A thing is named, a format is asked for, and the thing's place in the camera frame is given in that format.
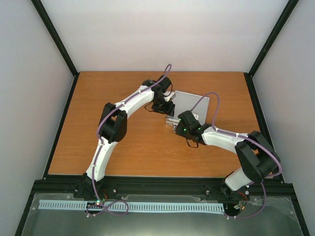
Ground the aluminium poker case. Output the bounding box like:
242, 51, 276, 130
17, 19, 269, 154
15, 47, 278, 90
166, 90, 210, 126

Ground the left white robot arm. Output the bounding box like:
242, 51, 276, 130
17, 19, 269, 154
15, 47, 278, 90
85, 76, 175, 198

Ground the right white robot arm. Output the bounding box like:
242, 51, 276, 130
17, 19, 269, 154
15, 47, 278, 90
175, 121, 282, 199

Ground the left green lit circuit board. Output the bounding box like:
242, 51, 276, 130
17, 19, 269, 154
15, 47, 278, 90
87, 189, 108, 210

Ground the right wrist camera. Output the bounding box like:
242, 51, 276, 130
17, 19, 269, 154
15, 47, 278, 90
178, 110, 200, 129

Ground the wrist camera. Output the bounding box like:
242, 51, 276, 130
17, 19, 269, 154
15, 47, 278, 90
178, 110, 200, 129
164, 92, 175, 102

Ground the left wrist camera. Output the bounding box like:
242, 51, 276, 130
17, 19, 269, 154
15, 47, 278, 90
164, 92, 175, 102

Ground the black aluminium frame rail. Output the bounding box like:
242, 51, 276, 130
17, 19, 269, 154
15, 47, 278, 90
30, 175, 297, 203

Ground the light blue slotted cable duct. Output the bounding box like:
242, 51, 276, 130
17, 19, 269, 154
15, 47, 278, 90
38, 200, 224, 214

